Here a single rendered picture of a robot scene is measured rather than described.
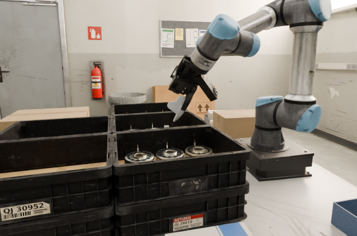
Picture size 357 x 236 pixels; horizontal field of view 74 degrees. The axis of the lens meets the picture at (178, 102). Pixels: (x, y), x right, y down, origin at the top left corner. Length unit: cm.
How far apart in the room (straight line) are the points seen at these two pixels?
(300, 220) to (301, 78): 50
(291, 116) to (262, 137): 18
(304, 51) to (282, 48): 376
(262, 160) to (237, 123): 46
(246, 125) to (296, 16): 71
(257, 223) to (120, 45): 350
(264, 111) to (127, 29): 319
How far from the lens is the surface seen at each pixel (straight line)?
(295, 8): 104
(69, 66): 409
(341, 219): 90
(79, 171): 63
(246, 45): 73
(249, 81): 448
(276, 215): 90
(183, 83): 73
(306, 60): 102
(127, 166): 63
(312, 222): 92
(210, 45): 66
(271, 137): 113
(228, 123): 143
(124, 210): 69
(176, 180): 68
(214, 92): 78
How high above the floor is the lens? 119
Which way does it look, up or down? 10 degrees down
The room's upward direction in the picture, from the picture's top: straight up
